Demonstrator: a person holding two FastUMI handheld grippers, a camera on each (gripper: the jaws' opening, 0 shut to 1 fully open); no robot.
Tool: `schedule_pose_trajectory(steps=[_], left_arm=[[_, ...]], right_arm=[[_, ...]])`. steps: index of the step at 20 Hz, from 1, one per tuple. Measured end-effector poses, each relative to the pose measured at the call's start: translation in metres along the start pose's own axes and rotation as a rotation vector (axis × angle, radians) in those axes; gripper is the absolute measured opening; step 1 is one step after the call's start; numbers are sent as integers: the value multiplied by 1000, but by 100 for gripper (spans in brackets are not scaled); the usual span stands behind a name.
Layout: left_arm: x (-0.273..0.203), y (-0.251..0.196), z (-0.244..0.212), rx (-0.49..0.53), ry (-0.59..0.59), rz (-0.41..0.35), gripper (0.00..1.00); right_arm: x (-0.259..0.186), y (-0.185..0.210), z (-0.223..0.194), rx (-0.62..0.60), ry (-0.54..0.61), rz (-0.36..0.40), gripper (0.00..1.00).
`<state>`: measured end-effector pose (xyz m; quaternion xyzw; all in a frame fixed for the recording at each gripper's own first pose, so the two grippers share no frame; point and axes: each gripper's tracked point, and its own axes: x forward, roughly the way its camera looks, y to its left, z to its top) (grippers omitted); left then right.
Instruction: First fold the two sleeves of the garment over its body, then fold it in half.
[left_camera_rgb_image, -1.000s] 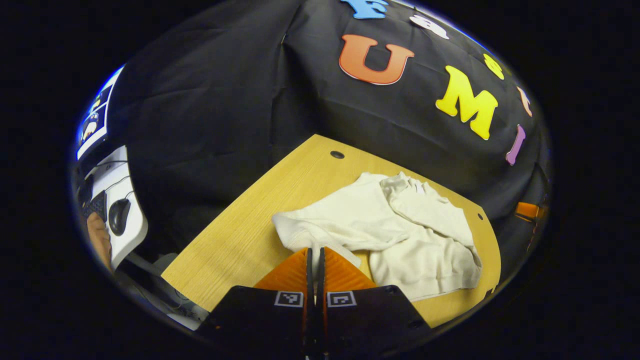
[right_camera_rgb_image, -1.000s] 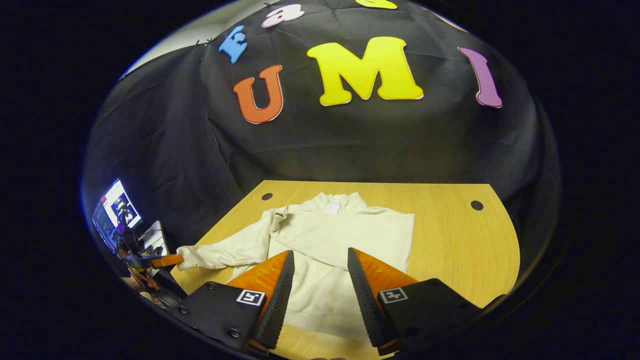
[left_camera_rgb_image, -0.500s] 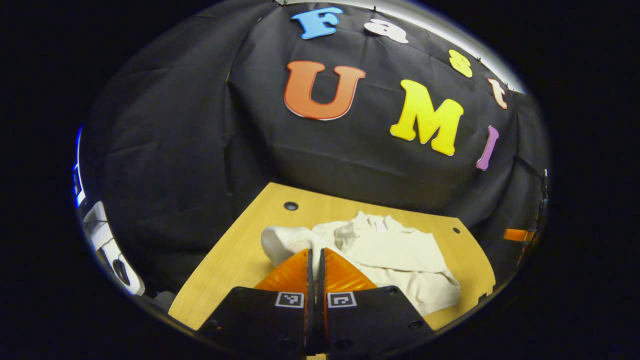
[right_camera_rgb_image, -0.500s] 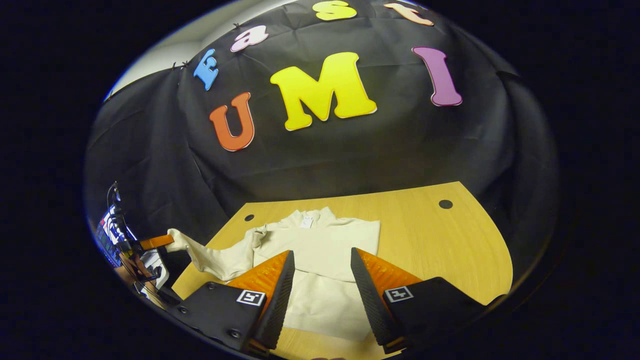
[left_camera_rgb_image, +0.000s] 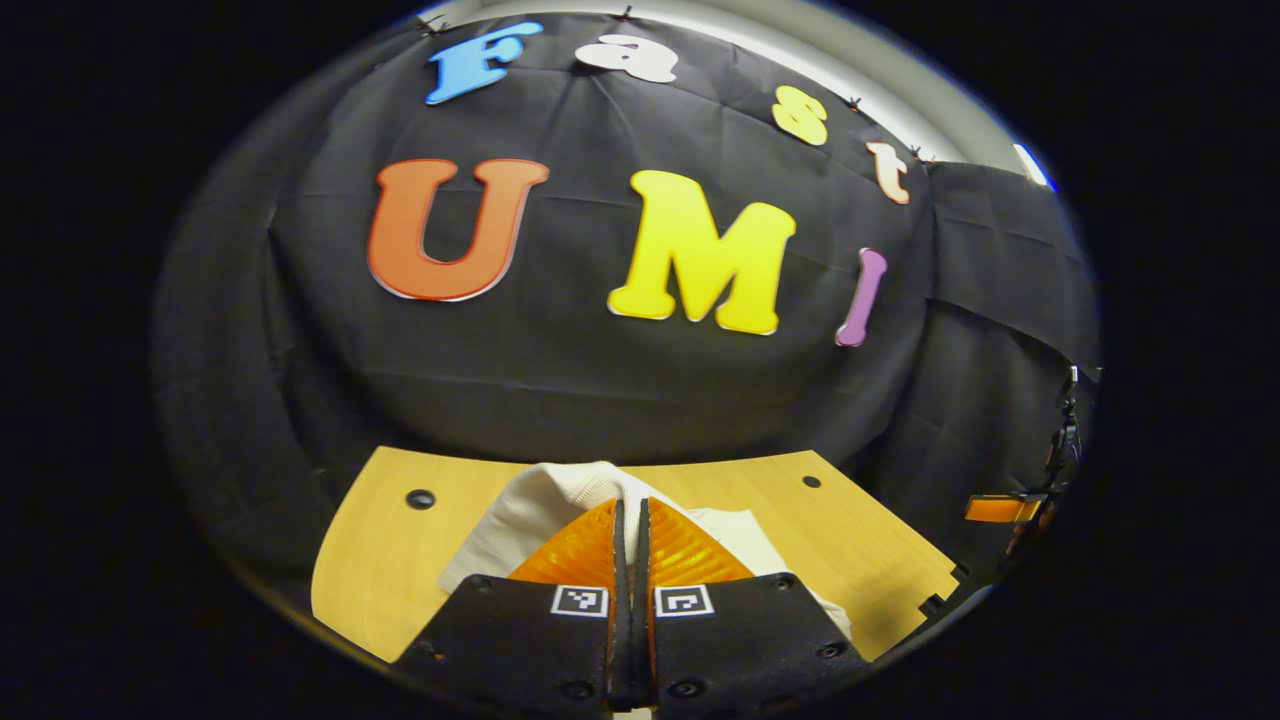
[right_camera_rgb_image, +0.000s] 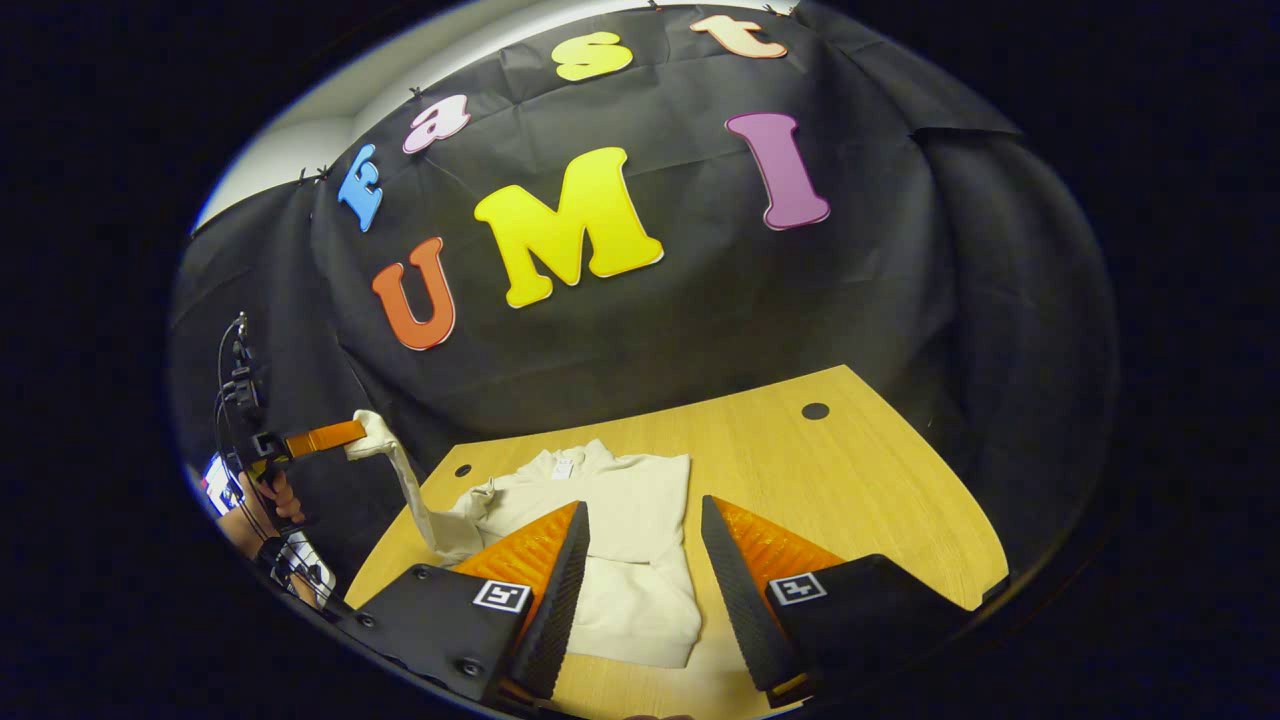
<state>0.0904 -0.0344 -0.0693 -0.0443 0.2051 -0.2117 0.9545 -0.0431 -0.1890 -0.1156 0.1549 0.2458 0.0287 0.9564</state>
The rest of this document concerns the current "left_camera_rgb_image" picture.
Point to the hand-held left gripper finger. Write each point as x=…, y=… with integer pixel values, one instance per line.
x=620, y=600
x=642, y=600

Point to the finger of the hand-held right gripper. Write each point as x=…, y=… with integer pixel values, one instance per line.
x=1000, y=510

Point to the cream sweatshirt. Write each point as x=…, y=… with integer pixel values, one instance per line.
x=540, y=500

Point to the black backdrop cloth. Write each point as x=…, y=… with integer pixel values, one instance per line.
x=600, y=380

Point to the small ceiling light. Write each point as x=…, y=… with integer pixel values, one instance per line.
x=1033, y=165

